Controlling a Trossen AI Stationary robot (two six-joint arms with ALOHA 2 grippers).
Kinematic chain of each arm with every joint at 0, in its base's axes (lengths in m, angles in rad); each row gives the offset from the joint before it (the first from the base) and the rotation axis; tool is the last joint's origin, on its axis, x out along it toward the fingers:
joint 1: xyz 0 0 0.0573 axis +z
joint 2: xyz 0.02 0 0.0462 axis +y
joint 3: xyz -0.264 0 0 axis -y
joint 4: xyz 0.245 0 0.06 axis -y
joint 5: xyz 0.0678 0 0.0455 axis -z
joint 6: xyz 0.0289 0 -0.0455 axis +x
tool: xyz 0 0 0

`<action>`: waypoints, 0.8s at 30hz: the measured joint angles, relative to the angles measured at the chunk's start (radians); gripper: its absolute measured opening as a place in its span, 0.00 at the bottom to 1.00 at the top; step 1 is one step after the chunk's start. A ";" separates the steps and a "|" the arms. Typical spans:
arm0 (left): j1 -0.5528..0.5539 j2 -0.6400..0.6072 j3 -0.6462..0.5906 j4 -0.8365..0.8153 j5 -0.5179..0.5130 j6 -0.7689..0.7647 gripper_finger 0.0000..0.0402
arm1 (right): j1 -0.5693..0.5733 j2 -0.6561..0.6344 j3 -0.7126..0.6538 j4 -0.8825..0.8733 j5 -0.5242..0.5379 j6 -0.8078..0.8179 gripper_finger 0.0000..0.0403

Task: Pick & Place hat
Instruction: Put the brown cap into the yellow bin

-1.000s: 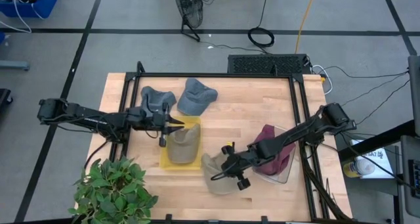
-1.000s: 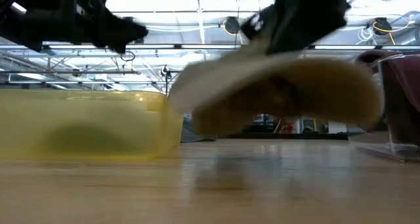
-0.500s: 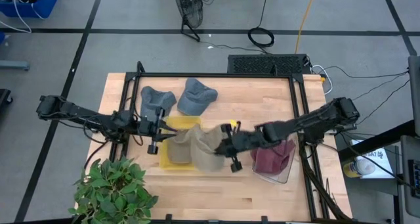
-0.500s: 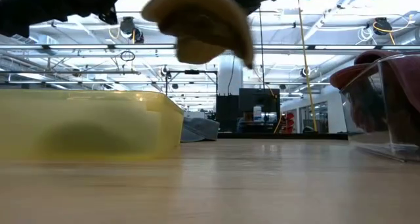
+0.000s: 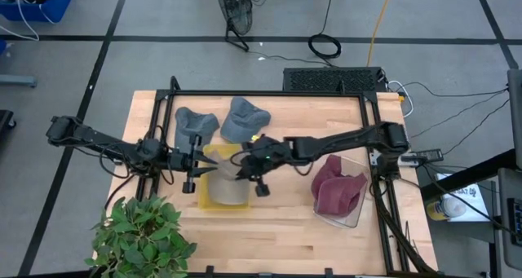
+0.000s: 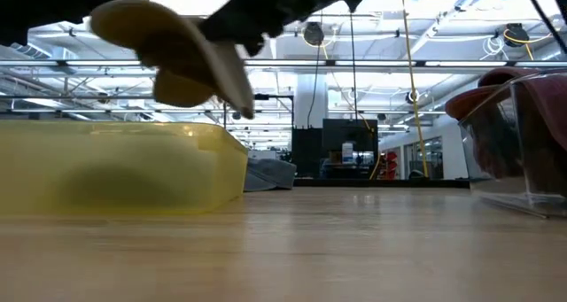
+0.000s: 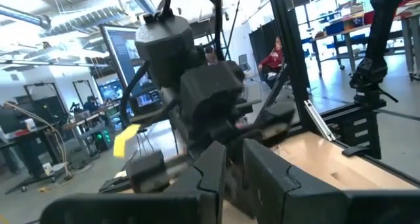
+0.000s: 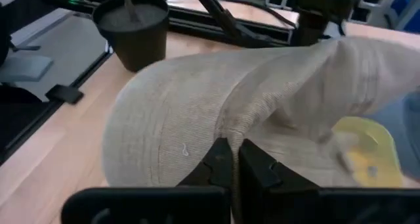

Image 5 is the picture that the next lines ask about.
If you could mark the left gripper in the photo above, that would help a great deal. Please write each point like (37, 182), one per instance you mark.
(179, 160)

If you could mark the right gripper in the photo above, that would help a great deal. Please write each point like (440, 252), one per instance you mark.
(269, 155)

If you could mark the dark grey cap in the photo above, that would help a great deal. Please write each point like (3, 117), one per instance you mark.
(195, 123)

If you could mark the blue-grey cap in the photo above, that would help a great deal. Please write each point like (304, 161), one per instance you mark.
(242, 119)

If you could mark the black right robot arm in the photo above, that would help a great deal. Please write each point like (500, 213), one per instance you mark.
(346, 139)

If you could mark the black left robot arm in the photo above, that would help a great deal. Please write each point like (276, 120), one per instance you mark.
(102, 139)

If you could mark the yellow plastic bin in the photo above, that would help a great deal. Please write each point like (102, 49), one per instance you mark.
(206, 200)

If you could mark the green leafy plant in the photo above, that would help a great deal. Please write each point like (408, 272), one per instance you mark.
(138, 237)

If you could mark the black computer case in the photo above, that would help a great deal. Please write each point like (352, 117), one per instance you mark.
(326, 79)

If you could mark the clear plastic bin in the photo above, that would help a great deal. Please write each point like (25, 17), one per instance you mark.
(359, 221)

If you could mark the black power strip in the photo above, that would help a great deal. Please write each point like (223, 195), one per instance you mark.
(428, 155)

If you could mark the black caster base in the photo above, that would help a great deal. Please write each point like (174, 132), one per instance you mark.
(5, 121)

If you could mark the grey table foot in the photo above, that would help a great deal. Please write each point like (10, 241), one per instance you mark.
(16, 81)

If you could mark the yellow and white bottle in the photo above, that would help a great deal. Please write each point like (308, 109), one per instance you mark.
(448, 208)

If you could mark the blue plastic bin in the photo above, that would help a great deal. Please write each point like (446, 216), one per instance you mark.
(57, 5)

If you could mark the black desk beam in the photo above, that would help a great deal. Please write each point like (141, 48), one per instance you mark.
(469, 176)

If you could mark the white paper sheet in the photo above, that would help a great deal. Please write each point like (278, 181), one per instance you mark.
(475, 204)

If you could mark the grey cabinet panel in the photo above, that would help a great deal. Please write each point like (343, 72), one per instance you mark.
(516, 115)

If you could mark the black keyboard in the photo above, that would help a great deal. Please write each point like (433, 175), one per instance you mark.
(517, 221)

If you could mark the black aluminium table frame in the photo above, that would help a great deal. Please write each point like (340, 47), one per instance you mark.
(265, 93)

